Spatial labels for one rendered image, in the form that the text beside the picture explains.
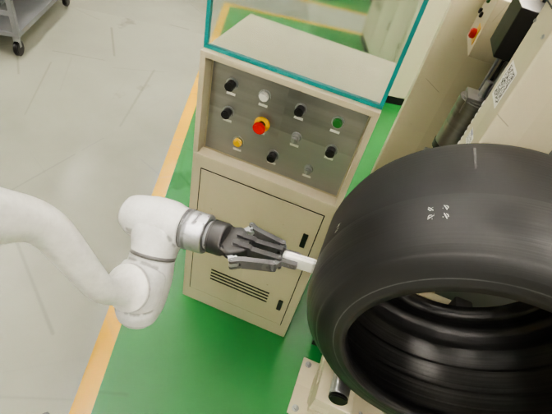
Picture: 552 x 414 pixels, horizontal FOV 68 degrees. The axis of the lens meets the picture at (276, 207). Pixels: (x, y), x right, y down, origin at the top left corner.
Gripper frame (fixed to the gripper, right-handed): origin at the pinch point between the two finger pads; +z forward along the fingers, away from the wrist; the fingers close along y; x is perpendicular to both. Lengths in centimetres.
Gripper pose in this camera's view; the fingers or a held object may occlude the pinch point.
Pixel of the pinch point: (299, 261)
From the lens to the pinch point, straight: 86.3
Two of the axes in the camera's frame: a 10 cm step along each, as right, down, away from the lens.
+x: -0.6, 7.5, 6.6
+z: 9.4, 2.6, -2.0
